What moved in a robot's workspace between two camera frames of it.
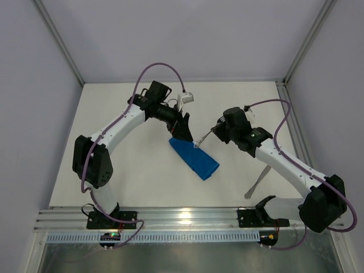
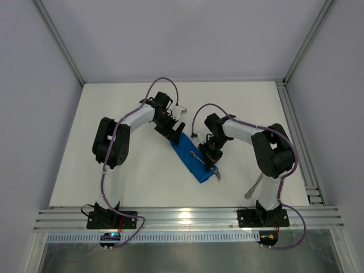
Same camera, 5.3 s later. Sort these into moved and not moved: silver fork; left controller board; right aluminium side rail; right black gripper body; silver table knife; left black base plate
Moved: right black gripper body; silver fork
Not moved: right aluminium side rail; left controller board; silver table knife; left black base plate
